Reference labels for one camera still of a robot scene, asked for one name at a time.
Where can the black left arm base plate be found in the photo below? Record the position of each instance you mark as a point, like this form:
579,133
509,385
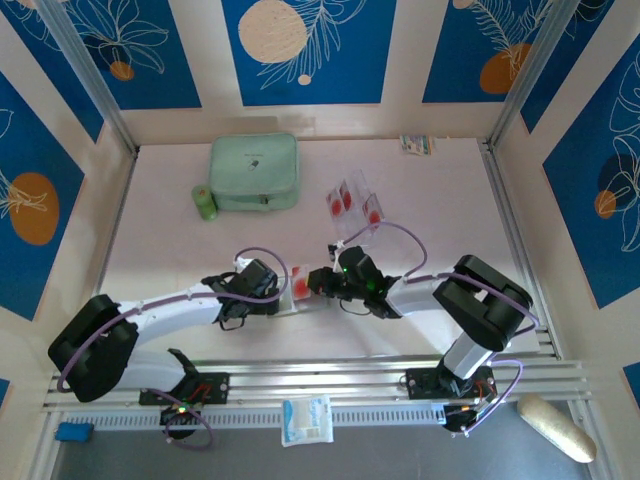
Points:
217,387

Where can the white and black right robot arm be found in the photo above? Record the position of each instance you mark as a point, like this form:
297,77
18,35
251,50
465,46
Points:
420,300

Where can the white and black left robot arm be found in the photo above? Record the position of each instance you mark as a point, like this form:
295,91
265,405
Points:
165,315

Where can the small green roll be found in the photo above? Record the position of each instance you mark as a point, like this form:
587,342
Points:
205,202

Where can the beige oblong bread roll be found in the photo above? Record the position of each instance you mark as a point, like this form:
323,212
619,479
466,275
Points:
555,427

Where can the clear acrylic card stand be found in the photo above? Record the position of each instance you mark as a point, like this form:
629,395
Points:
357,230

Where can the green card holder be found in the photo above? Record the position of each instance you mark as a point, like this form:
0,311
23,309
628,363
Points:
288,303

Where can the blue floral poster, orange dot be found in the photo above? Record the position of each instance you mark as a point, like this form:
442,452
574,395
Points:
165,75
575,225

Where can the mint green zip pouch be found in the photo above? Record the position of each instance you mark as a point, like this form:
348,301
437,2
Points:
252,165

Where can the blue sponge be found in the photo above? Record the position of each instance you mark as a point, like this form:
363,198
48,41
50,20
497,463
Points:
75,432

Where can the small printed paper packet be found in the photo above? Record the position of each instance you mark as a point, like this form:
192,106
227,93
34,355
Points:
417,145

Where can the aluminium frame post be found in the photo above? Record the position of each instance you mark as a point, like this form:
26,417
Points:
532,75
97,85

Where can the white and blue gauze packet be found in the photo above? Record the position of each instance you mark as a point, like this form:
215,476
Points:
306,420

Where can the aluminium table side rail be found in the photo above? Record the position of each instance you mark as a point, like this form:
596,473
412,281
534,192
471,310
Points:
504,200

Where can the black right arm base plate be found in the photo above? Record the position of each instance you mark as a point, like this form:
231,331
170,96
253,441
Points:
422,385

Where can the aluminium mounting rail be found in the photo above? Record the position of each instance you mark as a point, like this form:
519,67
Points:
320,380

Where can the blue poster with beige circle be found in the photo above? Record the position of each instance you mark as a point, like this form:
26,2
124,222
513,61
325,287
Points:
350,75

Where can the blue poster with orange circle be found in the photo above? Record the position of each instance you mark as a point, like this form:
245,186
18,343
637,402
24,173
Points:
450,60
30,125

